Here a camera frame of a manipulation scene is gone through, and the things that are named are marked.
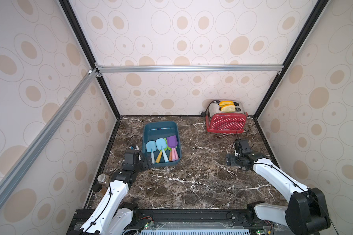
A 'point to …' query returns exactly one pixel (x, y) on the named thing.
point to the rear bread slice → (223, 103)
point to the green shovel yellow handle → (159, 157)
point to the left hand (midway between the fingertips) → (147, 158)
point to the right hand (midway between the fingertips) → (234, 159)
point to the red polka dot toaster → (226, 116)
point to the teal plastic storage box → (153, 130)
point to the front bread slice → (228, 108)
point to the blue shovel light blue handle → (161, 144)
